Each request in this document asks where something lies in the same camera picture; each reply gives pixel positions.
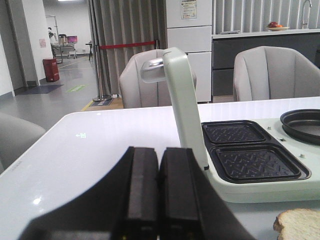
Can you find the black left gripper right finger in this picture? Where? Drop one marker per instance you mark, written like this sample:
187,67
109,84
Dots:
189,207

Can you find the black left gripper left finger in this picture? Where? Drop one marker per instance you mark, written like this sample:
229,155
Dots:
120,206

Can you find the bread slice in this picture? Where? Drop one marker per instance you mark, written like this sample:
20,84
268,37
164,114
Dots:
298,224

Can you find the mint green sandwich maker lid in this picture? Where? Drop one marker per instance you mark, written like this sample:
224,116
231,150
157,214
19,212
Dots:
174,68

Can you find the mint green breakfast maker base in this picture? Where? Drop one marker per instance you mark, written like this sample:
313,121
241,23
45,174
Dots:
256,161

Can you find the red barrier belt stanchion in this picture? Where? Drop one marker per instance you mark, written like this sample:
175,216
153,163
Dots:
110,61

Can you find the left beige armchair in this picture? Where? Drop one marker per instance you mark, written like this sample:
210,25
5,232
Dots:
139,94

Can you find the beige armchair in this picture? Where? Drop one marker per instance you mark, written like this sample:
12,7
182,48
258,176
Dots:
269,72
139,94

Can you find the grey chair at left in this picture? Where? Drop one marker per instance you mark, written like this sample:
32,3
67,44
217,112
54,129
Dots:
16,136

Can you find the round black frying pan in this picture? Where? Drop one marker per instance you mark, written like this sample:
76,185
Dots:
302,125

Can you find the red trash bin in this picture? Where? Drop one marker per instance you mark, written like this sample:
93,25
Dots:
51,69

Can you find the right beige armchair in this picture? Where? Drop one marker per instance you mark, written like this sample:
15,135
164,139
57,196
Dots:
269,72

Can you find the white refrigerator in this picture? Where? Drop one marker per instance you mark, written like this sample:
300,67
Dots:
189,28

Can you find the fruit plate on counter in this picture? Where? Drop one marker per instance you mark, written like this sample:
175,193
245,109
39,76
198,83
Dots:
274,26

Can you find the chrome kitchen faucet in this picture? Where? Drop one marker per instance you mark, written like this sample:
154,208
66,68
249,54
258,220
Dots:
306,8

